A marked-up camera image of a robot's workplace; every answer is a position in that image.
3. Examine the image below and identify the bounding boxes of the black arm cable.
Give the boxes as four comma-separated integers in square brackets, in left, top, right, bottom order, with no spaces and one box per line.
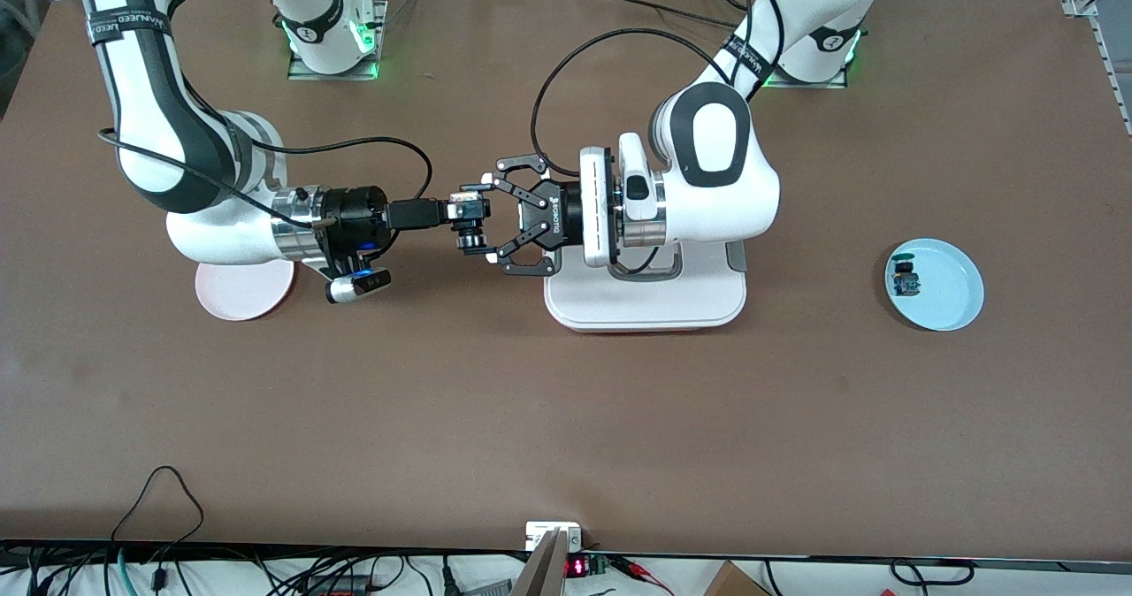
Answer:
[530,0,790,178]
[97,127,434,254]

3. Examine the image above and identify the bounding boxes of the brown cardboard box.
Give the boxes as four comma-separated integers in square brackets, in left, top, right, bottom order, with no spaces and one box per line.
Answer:
[703,561,770,596]

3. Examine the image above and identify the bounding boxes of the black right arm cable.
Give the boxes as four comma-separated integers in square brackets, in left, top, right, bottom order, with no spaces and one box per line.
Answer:
[97,127,434,254]

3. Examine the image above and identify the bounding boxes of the orange push-button switch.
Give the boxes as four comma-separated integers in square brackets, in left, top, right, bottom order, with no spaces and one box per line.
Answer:
[447,187,494,258]

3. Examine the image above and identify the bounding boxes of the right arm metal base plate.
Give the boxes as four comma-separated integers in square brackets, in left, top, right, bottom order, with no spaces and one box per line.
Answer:
[287,0,389,81]

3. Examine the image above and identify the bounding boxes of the white socket box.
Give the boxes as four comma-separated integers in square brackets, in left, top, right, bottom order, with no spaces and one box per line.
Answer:
[525,522,583,551]

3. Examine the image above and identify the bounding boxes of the aluminium frame rail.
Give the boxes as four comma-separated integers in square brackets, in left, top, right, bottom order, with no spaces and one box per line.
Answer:
[1059,0,1132,137]

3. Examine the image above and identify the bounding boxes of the thin black looped cable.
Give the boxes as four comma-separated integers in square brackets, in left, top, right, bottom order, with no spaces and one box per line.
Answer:
[111,465,206,563]

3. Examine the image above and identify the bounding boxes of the black cable loop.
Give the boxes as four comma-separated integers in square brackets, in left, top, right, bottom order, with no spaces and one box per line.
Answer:
[888,559,975,588]

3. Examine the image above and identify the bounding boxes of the pale pink round plate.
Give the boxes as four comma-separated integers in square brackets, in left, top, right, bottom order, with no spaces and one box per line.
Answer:
[195,258,295,322]

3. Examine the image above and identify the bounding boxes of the white lidded box grey latch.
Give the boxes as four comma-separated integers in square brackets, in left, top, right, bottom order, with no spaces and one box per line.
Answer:
[544,239,748,332]

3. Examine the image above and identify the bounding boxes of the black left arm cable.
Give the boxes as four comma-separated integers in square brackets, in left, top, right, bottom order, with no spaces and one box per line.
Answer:
[530,0,790,178]

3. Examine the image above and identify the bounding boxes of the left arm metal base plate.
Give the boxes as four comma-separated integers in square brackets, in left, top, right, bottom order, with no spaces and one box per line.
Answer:
[759,28,864,90]

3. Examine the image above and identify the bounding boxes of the tan wooden strip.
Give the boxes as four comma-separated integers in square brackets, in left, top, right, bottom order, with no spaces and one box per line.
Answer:
[513,529,570,596]

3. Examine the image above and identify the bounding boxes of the light blue round plate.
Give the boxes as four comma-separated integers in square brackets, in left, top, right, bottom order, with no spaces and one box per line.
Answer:
[884,238,985,332]

